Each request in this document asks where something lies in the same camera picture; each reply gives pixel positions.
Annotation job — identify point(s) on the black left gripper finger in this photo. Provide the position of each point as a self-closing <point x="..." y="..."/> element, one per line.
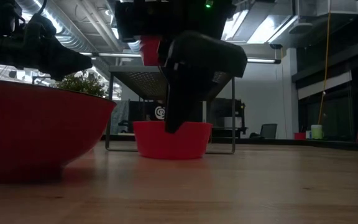
<point x="54" y="53"/>

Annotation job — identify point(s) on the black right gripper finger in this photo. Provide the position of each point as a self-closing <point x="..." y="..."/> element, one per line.
<point x="185" y="93"/>

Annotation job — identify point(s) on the red bowl with floral inside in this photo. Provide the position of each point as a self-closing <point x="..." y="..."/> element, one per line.
<point x="42" y="130"/>

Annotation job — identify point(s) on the black banner with white logo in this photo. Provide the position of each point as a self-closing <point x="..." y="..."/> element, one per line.
<point x="159" y="112"/>

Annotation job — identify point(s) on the artificial green potted plant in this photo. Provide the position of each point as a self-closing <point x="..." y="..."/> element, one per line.
<point x="82" y="85"/>

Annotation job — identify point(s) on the black equipment cabinet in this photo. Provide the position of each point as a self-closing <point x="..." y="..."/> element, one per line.
<point x="228" y="109"/>

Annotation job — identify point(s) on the grey perforated metal shelf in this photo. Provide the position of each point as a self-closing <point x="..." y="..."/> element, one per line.
<point x="129" y="70"/>

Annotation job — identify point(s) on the fluorescent light tube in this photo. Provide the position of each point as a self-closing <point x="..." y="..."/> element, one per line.
<point x="261" y="60"/>
<point x="117" y="55"/>

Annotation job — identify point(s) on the grey office chair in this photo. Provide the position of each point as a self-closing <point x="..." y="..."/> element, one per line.
<point x="267" y="130"/>

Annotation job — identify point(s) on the small red box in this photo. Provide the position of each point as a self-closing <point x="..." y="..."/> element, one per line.
<point x="299" y="136"/>

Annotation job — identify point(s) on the green and white container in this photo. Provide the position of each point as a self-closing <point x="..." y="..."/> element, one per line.
<point x="316" y="132"/>

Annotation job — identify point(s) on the silver ventilation duct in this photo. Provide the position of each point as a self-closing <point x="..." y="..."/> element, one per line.
<point x="70" y="31"/>

